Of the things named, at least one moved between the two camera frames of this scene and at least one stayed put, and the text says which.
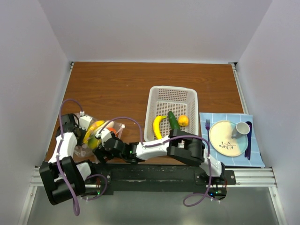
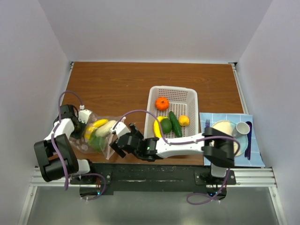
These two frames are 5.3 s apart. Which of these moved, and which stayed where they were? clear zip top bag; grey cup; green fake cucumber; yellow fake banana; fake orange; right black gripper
Moved: clear zip top bag; right black gripper
Stayed: yellow fake banana; grey cup; fake orange; green fake cucumber
